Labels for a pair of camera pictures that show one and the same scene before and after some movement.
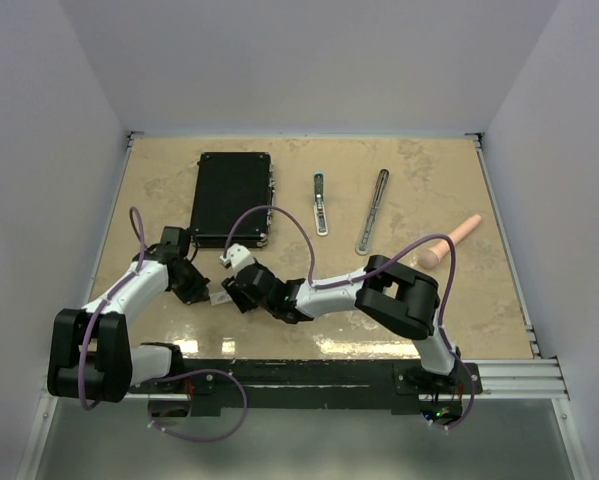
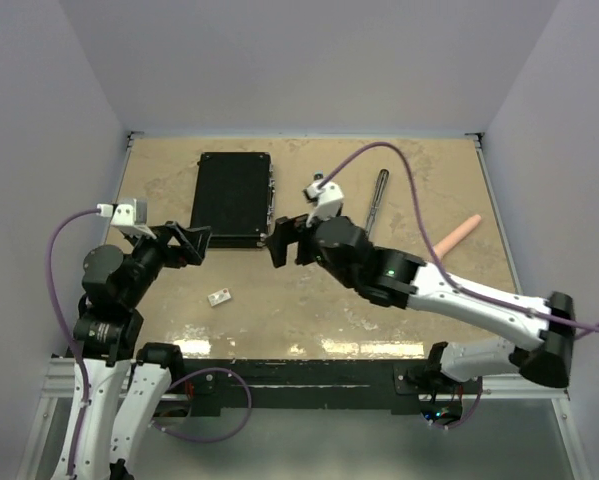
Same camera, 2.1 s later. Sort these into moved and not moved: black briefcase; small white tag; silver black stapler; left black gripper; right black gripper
Moved: right black gripper; left black gripper
Not moved: silver black stapler; black briefcase; small white tag
